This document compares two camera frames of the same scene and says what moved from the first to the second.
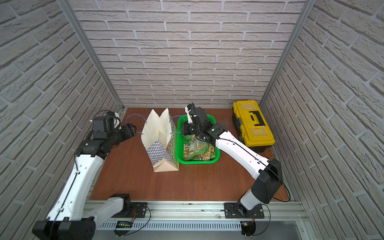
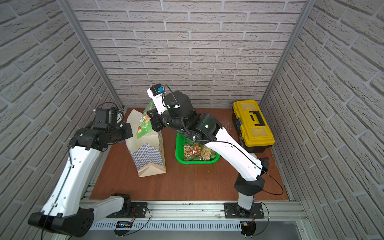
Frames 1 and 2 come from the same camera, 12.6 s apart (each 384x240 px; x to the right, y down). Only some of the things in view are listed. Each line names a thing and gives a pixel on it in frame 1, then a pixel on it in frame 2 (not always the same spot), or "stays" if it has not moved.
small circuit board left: x=125 y=224 stays
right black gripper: x=185 y=124 to x=156 y=125
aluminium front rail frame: x=207 y=215 stays
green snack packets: x=195 y=149 stays
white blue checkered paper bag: x=159 y=137 to x=148 y=151
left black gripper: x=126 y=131 stays
